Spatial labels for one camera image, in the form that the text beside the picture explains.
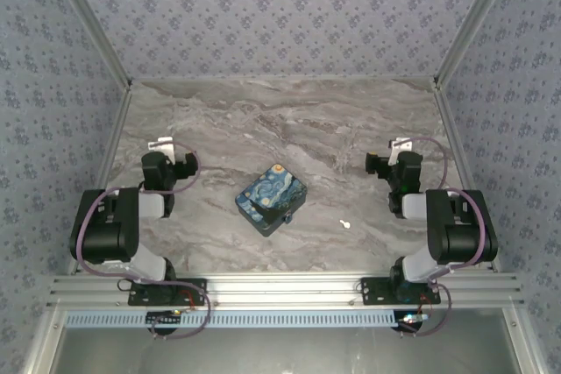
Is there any black controller board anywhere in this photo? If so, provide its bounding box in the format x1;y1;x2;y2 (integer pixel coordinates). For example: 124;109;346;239
395;311;430;332
146;310;183;328

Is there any grey metal panel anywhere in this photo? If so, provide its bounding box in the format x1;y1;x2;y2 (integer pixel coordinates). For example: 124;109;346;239
51;326;522;374

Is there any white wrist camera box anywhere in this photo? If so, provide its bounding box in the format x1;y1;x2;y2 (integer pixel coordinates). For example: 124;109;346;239
388;137;413;166
147;138;177;164

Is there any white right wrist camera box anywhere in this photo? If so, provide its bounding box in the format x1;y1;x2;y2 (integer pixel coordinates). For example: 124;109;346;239
388;137;413;166

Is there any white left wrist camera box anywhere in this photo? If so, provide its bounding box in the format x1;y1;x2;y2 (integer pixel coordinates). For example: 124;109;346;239
147;138;177;164

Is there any pale blue slotted cable duct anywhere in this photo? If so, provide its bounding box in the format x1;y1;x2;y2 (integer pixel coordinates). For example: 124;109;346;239
64;308;395;329

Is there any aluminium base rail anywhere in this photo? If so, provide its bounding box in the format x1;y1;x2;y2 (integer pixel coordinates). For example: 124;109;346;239
46;272;525;309

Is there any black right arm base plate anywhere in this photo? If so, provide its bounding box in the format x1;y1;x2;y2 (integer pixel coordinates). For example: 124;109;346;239
360;277;442;307

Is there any starry night painted box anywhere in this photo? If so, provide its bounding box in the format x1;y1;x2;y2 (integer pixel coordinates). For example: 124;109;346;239
235;163;309;238

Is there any aluminium table side rail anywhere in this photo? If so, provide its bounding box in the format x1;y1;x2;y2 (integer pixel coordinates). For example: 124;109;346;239
66;84;133;275

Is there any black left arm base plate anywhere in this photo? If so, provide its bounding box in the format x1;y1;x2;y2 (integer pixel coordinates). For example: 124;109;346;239
127;278;208;307

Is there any aluminium frame post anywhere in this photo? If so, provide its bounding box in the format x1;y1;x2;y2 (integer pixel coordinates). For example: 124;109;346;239
46;0;134;88
432;0;525;88

